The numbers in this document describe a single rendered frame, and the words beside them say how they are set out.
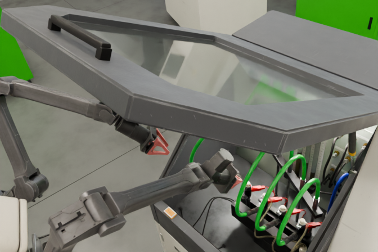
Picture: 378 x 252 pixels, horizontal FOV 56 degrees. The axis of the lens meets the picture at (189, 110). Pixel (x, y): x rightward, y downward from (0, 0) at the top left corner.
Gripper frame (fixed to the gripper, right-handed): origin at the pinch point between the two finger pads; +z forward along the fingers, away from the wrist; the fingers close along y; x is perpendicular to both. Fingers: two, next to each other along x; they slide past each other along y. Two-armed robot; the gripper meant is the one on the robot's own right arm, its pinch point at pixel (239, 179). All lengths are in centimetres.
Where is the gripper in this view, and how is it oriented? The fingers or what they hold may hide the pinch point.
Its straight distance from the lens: 135.0
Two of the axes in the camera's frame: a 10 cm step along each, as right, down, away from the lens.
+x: -4.7, -5.4, 7.0
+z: 7.0, 2.4, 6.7
